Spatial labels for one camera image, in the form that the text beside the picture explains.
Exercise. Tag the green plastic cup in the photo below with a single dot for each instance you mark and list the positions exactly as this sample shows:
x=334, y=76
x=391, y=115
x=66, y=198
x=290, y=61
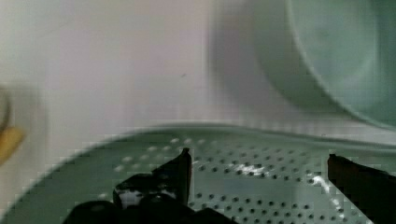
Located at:
x=330, y=55

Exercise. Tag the green plastic strainer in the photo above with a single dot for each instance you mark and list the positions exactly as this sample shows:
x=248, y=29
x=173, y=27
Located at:
x=251, y=176

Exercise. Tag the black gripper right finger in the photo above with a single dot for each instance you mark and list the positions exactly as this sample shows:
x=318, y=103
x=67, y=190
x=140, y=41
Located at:
x=371, y=190

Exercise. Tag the grey round plate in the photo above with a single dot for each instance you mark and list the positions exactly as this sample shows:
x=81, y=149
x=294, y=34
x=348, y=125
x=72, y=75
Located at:
x=5, y=107

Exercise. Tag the peeled toy banana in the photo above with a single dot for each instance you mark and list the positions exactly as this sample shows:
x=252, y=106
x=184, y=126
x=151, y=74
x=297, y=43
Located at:
x=10, y=139

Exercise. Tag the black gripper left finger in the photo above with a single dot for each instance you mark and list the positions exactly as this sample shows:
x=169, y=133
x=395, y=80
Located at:
x=160, y=197

